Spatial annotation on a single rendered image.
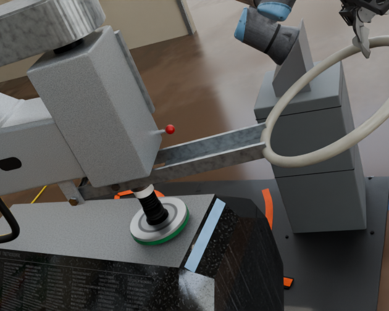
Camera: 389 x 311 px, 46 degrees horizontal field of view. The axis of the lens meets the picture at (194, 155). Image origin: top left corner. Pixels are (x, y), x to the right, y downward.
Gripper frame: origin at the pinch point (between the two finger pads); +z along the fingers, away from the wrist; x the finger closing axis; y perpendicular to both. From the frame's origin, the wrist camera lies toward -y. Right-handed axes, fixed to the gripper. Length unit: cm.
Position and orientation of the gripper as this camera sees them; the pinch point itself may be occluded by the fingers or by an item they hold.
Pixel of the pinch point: (388, 39)
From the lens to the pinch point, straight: 142.6
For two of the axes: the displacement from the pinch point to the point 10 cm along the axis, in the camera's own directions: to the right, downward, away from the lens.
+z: 6.7, 6.6, 3.5
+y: -2.5, -2.5, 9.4
